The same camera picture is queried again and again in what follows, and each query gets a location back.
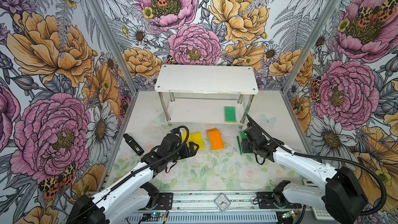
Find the yellow sponge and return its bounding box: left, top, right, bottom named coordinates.
left=190, top=132, right=205, bottom=151
left=181, top=131, right=193, bottom=145

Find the light green sponge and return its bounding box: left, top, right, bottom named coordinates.
left=239, top=131, right=247, bottom=141
left=224, top=106, right=236, bottom=123

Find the orange sponge front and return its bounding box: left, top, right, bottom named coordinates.
left=206, top=128, right=224, bottom=150

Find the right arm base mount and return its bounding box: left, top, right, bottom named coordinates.
left=253, top=180, right=302, bottom=209

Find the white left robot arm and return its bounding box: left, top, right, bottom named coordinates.
left=67, top=129, right=200, bottom=224

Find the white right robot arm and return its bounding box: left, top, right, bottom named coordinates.
left=244, top=123, right=368, bottom=224

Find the white calculator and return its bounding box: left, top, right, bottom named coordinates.
left=303, top=179, right=335, bottom=221

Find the black corrugated right cable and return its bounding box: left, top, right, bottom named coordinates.
left=245, top=114, right=387, bottom=215

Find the small white clock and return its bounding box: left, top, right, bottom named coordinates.
left=215, top=193, right=231, bottom=213

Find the white two-tier metal shelf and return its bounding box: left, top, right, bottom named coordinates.
left=154, top=65, right=259, bottom=126

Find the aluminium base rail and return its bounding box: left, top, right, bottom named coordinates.
left=80, top=189, right=343, bottom=224

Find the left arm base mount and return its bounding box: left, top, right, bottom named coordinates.
left=141, top=183, right=174, bottom=210

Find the yellow sponge right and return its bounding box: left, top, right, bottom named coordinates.
left=190, top=132, right=205, bottom=151

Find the yellow sponge top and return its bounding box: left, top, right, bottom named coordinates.
left=181, top=131, right=193, bottom=145

